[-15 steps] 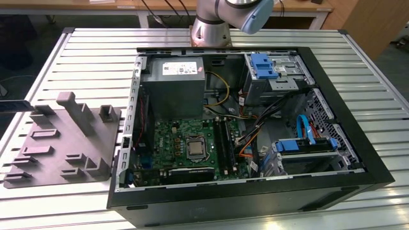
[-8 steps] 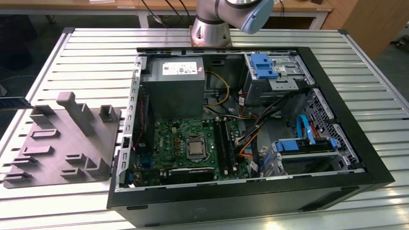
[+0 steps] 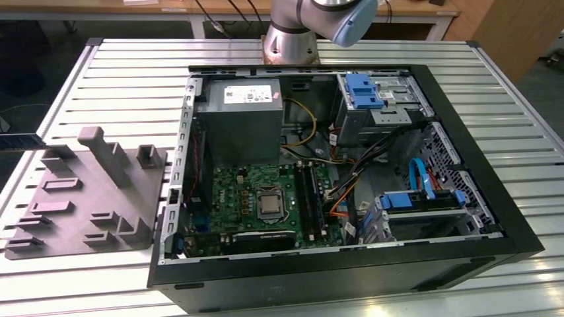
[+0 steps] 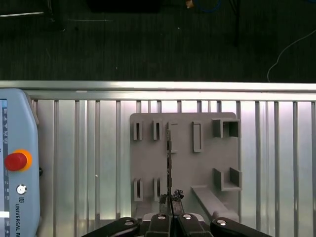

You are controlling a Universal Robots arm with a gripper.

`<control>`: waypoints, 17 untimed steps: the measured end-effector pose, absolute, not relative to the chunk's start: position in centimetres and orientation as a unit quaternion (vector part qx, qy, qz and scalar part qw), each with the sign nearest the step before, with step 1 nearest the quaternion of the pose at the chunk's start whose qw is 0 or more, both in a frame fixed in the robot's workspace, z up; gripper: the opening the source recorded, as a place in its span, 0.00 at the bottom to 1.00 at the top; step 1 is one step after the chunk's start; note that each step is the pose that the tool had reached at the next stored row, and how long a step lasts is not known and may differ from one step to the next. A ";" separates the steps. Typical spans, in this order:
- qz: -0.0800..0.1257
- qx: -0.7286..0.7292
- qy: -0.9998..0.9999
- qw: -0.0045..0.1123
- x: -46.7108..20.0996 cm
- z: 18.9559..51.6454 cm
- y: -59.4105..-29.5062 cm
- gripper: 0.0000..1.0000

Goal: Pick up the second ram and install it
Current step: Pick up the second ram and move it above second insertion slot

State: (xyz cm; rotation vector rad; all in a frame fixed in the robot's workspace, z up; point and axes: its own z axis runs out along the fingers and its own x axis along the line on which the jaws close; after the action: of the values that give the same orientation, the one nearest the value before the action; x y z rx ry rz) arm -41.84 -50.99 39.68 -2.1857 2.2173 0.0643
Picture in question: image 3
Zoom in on red orange power wires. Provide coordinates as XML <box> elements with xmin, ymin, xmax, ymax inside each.
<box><xmin>328</xmin><ymin>145</ymin><xmax>357</xmax><ymax>166</ymax></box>

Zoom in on black RAM slot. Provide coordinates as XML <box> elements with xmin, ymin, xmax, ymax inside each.
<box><xmin>297</xmin><ymin>161</ymin><xmax>314</xmax><ymax>240</ymax></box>
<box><xmin>292</xmin><ymin>161</ymin><xmax>309</xmax><ymax>241</ymax></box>

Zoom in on black chair base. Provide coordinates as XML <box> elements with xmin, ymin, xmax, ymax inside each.
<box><xmin>538</xmin><ymin>46</ymin><xmax>564</xmax><ymax>72</ymax></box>

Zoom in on silver CPU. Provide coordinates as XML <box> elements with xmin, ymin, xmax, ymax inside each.
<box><xmin>257</xmin><ymin>195</ymin><xmax>284</xmax><ymax>215</ymax></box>

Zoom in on blue plastic drive latch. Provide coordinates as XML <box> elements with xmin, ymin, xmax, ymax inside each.
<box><xmin>345</xmin><ymin>73</ymin><xmax>385</xmax><ymax>110</ymax></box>

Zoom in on black graphics card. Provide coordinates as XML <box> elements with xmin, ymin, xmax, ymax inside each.
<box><xmin>182</xmin><ymin>229</ymin><xmax>297</xmax><ymax>258</ymax></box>

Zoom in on grey striped wire bundle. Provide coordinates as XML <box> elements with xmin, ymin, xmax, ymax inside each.
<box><xmin>325</xmin><ymin>171</ymin><xmax>357</xmax><ymax>201</ymax></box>

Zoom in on orange red yellow wires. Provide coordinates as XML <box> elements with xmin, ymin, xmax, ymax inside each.
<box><xmin>325</xmin><ymin>188</ymin><xmax>353</xmax><ymax>219</ymax></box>

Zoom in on grey parts rack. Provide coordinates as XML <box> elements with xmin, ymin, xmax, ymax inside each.
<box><xmin>1</xmin><ymin>125</ymin><xmax>170</xmax><ymax>262</ymax></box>

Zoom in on metal socket cover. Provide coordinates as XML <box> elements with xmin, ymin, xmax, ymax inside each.
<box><xmin>252</xmin><ymin>193</ymin><xmax>289</xmax><ymax>223</ymax></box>

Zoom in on wooden cabinet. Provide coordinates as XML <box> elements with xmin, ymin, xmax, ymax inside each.
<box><xmin>444</xmin><ymin>0</ymin><xmax>564</xmax><ymax>83</ymax></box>

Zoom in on wooden desk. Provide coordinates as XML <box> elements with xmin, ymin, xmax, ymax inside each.
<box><xmin>0</xmin><ymin>0</ymin><xmax>461</xmax><ymax>40</ymax></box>

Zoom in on blue flat data cable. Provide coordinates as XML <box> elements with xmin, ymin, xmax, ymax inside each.
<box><xmin>408</xmin><ymin>158</ymin><xmax>437</xmax><ymax>199</ymax></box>

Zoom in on black PC case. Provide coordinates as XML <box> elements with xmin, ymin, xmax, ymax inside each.
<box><xmin>146</xmin><ymin>63</ymin><xmax>545</xmax><ymax>314</ymax></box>

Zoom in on grey power supply unit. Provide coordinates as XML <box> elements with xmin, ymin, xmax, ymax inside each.
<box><xmin>193</xmin><ymin>77</ymin><xmax>285</xmax><ymax>166</ymax></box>

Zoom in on hard disk in blue carrier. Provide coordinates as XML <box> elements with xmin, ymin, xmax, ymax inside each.
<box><xmin>373</xmin><ymin>190</ymin><xmax>466</xmax><ymax>214</ymax></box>

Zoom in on green motherboard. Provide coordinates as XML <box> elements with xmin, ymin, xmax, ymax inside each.
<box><xmin>186</xmin><ymin>160</ymin><xmax>353</xmax><ymax>257</ymax></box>

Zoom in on metal drive cage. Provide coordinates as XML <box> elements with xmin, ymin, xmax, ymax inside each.
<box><xmin>333</xmin><ymin>71</ymin><xmax>436</xmax><ymax>148</ymax></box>

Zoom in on black sleeved cable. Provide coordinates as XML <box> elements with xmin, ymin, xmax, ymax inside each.
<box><xmin>349</xmin><ymin>122</ymin><xmax>430</xmax><ymax>176</ymax></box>

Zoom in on yellow black power wire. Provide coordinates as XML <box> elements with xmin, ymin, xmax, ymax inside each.
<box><xmin>284</xmin><ymin>98</ymin><xmax>318</xmax><ymax>148</ymax></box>

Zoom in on white black wire bundle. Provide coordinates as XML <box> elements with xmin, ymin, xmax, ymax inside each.
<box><xmin>281</xmin><ymin>147</ymin><xmax>353</xmax><ymax>165</ymax></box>

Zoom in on metal disk bay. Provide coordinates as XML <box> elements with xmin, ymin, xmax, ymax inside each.
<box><xmin>358</xmin><ymin>194</ymin><xmax>505</xmax><ymax>245</ymax></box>

